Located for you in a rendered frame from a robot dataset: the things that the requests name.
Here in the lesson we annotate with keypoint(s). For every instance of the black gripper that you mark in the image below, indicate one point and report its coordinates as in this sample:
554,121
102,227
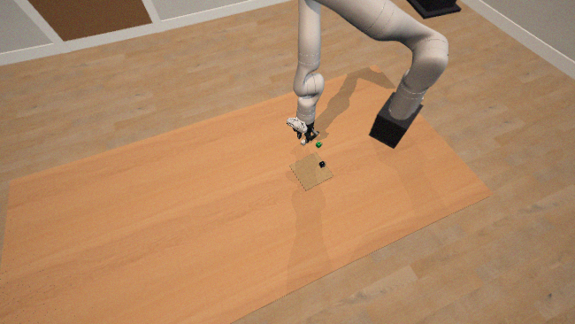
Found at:
310,128

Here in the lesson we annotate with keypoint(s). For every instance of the tan square mat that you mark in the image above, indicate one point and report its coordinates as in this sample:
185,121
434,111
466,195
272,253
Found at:
308,171

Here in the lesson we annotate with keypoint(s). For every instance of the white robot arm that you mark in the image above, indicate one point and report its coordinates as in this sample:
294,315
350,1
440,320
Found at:
383,21

